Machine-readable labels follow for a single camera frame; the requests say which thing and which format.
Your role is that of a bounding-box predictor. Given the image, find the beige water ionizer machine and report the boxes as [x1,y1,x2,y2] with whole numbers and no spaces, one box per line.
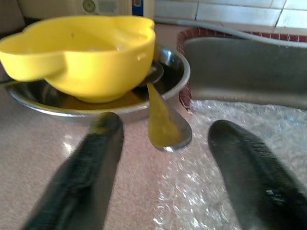
[18,0,155,22]

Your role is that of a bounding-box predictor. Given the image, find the clear bubble wrap sheet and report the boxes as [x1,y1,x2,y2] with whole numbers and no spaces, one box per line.
[153,99,307,230]

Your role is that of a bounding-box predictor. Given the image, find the shallow steel bowl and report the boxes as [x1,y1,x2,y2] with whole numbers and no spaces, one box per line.
[0,46,191,127]

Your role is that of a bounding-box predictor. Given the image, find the yellow plastic bowl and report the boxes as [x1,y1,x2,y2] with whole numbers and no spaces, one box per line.
[0,15,156,104]

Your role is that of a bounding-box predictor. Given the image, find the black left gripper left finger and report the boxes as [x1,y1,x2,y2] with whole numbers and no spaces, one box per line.
[21,111,125,230]

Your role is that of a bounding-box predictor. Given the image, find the steel spoon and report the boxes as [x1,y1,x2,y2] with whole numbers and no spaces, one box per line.
[143,61,193,153]

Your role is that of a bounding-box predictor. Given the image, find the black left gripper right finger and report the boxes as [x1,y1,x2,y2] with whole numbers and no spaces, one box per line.
[207,119,307,230]

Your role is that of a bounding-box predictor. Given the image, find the steel sink basin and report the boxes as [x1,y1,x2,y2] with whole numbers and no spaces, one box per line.
[182,35,307,110]

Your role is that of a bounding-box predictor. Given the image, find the grey counter hose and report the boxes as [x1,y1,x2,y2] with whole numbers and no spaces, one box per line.
[153,18,307,48]

